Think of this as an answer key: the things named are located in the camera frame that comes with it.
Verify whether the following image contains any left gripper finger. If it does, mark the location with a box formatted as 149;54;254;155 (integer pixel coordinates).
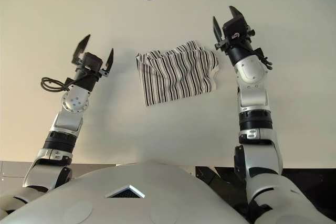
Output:
72;34;91;63
104;48;114;74

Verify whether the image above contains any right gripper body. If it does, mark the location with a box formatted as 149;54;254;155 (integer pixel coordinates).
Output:
214;24;256;66

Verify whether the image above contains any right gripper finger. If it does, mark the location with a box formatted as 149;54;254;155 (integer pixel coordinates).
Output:
229;5;245;20
212;16;224;44

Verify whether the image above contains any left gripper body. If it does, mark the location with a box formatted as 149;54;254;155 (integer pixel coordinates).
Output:
68;60;110;91

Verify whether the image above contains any striped T-shirt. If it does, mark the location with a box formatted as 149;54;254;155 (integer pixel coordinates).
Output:
134;40;220;108

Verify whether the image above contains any robot body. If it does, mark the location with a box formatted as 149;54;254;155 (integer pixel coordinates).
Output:
0;161;336;224

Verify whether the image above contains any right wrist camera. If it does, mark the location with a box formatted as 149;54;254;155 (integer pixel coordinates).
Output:
222;16;249;44

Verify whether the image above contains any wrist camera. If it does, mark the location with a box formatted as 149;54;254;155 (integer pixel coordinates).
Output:
222;16;249;44
82;52;103;73

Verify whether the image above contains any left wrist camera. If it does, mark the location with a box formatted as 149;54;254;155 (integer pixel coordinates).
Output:
82;52;103;73

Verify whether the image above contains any black cable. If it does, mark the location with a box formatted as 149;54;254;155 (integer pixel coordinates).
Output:
40;77;76;93
253;47;273;71

